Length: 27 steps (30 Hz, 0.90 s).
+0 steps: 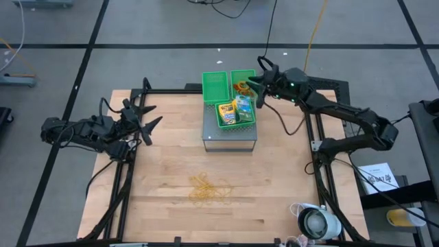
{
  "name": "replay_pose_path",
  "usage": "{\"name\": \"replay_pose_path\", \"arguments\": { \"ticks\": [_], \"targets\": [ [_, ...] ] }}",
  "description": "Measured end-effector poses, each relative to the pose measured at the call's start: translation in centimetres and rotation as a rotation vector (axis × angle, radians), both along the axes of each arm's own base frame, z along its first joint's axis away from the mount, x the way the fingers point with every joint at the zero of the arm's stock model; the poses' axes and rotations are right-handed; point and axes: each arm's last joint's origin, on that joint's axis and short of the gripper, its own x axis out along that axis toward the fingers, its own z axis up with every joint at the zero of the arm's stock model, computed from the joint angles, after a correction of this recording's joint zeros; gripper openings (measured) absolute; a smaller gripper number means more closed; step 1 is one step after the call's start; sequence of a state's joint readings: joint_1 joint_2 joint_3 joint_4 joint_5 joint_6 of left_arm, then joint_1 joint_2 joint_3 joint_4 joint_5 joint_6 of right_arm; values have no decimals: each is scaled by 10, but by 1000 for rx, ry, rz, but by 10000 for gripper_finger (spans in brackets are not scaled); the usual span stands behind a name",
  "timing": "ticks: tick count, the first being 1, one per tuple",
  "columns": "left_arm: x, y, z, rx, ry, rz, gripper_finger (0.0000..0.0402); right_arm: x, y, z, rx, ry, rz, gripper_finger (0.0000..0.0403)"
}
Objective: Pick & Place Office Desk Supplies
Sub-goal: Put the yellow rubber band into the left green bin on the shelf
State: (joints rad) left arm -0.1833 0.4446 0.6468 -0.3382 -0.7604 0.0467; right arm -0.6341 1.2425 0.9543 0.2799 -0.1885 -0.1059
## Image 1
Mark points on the black aluminium rig frame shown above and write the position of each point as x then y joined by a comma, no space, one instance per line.
164,91

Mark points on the white paper sheet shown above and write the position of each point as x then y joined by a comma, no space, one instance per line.
377,171

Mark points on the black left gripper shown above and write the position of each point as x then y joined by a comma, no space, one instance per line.
132,120

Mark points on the yellow cup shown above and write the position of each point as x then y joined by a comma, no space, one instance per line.
403,217

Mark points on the grey floor base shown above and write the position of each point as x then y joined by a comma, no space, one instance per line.
43,2
17,81

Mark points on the large crayon box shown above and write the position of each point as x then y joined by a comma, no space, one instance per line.
227,114

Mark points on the green blue crayon box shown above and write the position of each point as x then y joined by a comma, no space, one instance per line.
245,111

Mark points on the black side cart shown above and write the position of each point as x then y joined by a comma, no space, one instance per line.
425,137

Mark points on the grey metal box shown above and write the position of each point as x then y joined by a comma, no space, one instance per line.
229,139

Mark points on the yellow rubber band pile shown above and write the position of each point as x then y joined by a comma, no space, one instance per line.
205,190

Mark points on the green plastic basket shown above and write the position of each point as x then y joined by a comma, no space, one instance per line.
236,126
215,87
240,74

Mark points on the black floor object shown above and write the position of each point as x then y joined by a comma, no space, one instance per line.
5,116

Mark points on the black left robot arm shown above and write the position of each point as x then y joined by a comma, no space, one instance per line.
85,132

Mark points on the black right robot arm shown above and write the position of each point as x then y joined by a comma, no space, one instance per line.
360,116

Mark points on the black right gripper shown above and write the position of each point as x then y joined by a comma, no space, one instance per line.
291,85

